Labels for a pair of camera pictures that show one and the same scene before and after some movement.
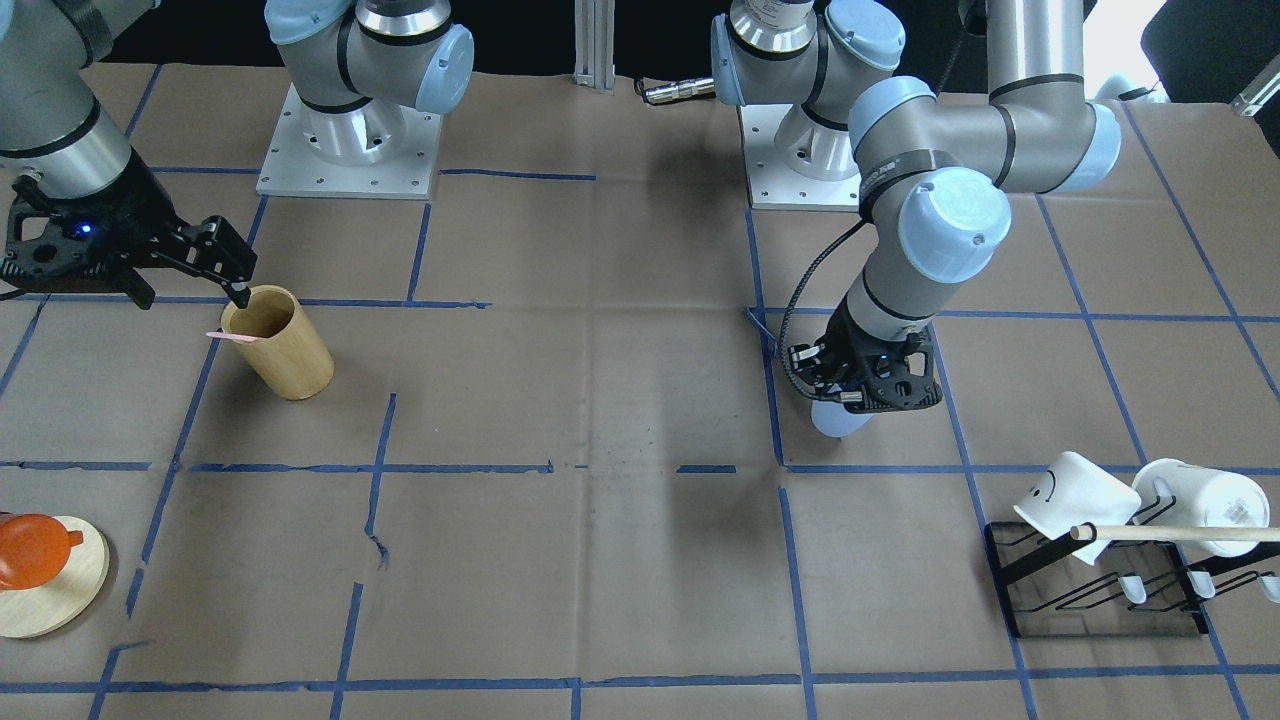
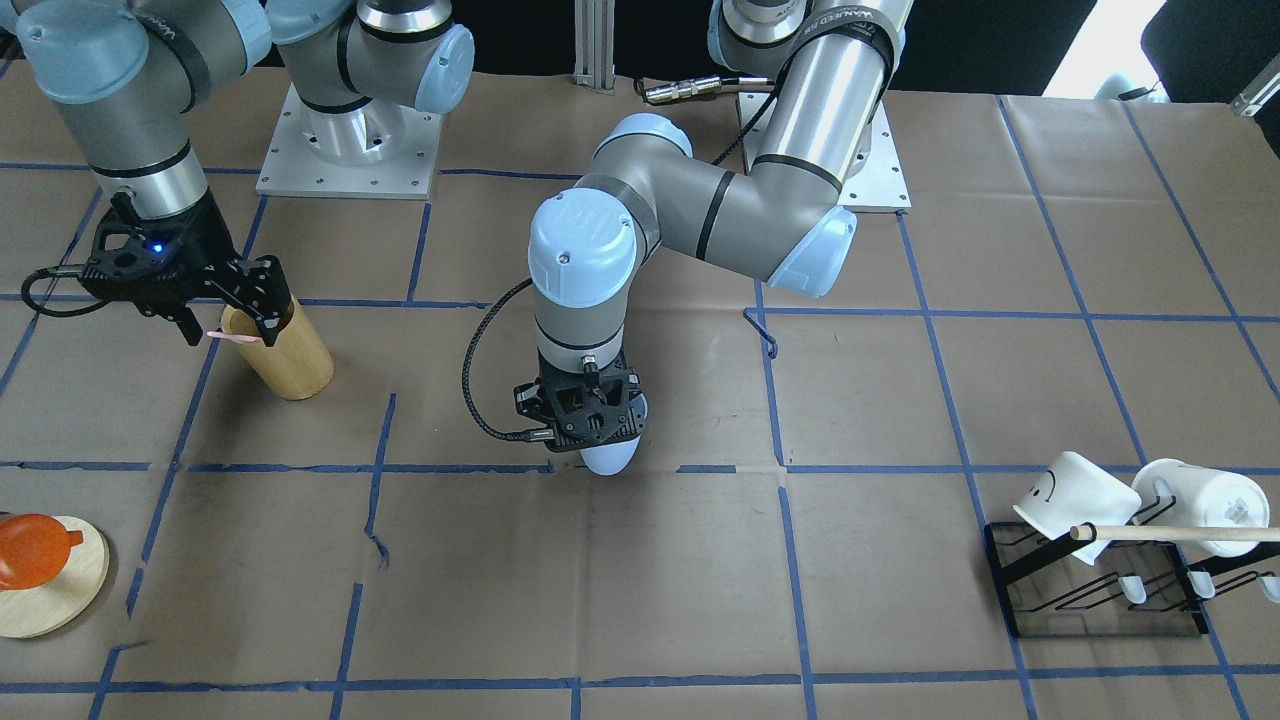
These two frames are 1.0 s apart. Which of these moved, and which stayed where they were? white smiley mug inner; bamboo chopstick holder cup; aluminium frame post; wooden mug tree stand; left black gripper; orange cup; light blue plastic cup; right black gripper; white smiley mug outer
Moved: left black gripper; right black gripper; light blue plastic cup
Stayed: wooden mug tree stand; white smiley mug outer; bamboo chopstick holder cup; white smiley mug inner; orange cup; aluminium frame post
